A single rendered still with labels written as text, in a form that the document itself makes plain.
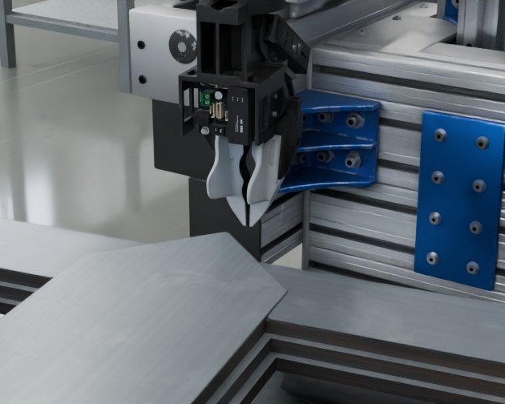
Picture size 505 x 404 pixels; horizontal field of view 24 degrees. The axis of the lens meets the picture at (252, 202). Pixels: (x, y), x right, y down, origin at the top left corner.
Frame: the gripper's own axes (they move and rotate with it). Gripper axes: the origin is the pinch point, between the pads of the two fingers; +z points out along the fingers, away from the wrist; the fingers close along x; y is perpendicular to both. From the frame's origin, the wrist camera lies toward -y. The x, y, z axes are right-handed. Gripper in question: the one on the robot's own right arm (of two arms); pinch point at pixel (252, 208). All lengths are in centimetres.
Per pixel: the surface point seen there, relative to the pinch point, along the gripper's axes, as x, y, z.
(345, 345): 14.7, 18.1, 1.6
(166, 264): -2.3, 12.7, 0.5
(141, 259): -4.7, 12.4, 0.5
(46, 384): -1.4, 32.4, 0.6
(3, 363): -5.6, 31.1, 0.6
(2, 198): -151, -175, 85
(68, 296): -6.6, 20.7, 0.5
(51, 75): -207, -295, 85
